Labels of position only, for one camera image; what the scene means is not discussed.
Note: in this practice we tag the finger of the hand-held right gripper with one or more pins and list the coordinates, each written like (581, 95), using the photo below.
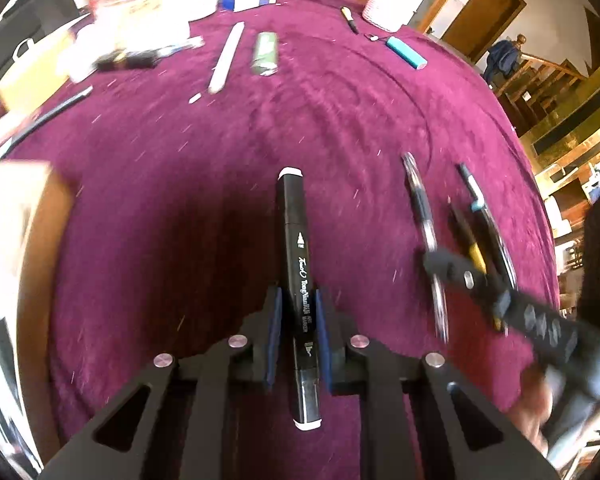
(510, 310)

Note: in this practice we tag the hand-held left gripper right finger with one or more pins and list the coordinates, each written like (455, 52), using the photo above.
(324, 340)

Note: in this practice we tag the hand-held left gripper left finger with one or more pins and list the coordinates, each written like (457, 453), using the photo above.
(274, 340)

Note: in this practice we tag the black and yellow pen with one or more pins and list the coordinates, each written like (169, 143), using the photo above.
(467, 240)

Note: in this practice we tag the black marker with white cap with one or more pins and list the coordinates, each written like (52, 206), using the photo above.
(297, 240)

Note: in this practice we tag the silver black pen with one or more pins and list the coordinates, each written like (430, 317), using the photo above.
(422, 200)

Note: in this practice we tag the cardboard box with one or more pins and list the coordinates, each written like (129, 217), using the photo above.
(15, 220)

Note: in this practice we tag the person's right hand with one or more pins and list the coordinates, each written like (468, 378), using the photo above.
(530, 410)

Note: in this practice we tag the black pen with teal tip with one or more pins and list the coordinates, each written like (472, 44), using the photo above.
(485, 215)

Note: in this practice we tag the purple velvet tablecloth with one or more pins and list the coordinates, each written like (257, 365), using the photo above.
(180, 185)

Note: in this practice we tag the wooden stair railing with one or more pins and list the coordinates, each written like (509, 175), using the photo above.
(540, 85)

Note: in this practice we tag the dark blue jacket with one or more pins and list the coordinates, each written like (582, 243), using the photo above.
(502, 60)

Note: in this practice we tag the blue lighter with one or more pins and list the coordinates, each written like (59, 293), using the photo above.
(406, 52)

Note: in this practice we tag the green lighter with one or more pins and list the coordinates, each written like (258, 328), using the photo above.
(265, 54)

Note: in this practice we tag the white pencil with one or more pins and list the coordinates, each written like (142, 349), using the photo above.
(226, 57)

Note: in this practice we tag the wooden door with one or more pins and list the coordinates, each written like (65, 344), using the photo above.
(485, 15)

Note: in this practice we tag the small clear refill pen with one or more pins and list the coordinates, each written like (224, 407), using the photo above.
(180, 46)

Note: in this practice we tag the black lipstick tube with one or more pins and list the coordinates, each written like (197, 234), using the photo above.
(127, 60)

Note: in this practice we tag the thin black pen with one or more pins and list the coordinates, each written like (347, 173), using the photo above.
(55, 110)

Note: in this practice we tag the small black marker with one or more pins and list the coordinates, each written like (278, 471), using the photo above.
(350, 20)

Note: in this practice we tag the yellow tape roll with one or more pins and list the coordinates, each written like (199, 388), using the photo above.
(32, 72)

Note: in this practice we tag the black bag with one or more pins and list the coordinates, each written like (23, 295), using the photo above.
(25, 15)

